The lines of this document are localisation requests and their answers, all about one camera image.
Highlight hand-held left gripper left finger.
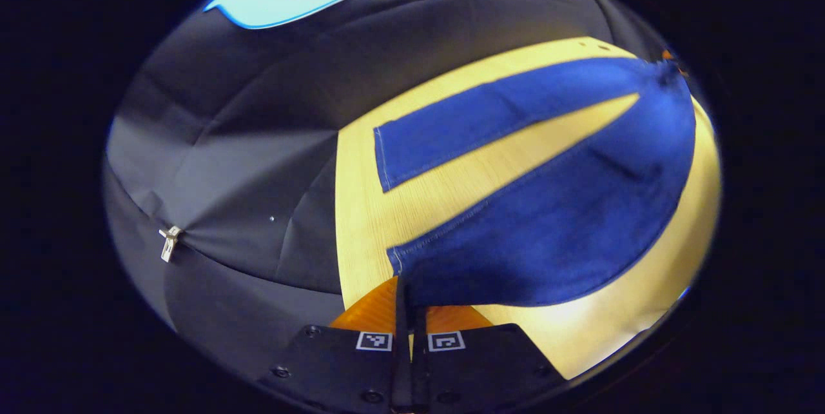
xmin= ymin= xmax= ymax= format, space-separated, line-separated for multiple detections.
xmin=257 ymin=275 xmax=412 ymax=414

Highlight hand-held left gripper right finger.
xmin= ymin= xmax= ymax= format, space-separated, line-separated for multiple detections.
xmin=411 ymin=304 xmax=569 ymax=414

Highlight blue denim jeans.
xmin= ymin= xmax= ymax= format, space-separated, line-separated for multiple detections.
xmin=374 ymin=56 xmax=698 ymax=308

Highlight black backdrop cloth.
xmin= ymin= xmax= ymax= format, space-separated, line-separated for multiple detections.
xmin=103 ymin=0 xmax=645 ymax=363

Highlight small silver clip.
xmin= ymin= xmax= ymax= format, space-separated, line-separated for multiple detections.
xmin=159 ymin=225 xmax=183 ymax=264

